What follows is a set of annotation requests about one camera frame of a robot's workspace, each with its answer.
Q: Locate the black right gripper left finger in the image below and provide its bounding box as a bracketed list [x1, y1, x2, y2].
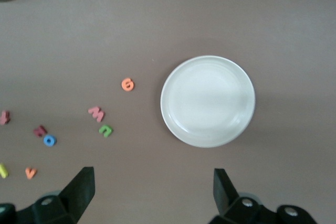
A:
[0, 166, 96, 224]

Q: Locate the orange foam digit 6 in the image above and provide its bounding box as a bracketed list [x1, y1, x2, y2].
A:
[121, 78, 135, 92]

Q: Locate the green foam letter U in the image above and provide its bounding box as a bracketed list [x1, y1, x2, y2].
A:
[99, 124, 114, 138]

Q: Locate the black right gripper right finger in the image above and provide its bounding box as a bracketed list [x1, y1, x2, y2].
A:
[209, 167, 319, 224]

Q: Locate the blue foam letter O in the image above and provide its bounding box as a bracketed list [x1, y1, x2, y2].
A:
[43, 134, 57, 147]

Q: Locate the salmon foam letter F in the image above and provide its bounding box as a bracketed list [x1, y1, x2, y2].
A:
[0, 110, 11, 125]

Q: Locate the dark red foam letter Z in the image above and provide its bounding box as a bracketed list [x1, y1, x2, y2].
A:
[33, 125, 48, 137]

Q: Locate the beige brown plate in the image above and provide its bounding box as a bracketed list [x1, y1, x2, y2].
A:
[160, 55, 256, 148]

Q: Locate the orange foam letter V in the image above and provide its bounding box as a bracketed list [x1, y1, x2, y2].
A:
[25, 167, 38, 179]

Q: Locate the pink foam letter W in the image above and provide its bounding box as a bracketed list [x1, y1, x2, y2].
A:
[88, 106, 106, 123]

